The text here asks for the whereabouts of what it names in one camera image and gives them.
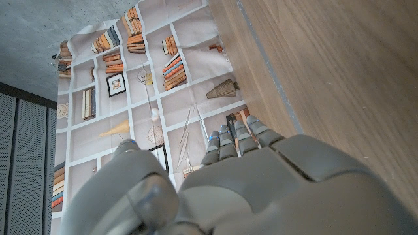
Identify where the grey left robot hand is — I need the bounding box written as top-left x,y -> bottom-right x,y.
58,114 -> 418,235

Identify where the printed bookshelf backdrop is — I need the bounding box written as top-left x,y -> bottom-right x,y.
50,0 -> 249,235

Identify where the dark perforated partition panel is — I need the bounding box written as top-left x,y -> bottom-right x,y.
0,81 -> 59,235

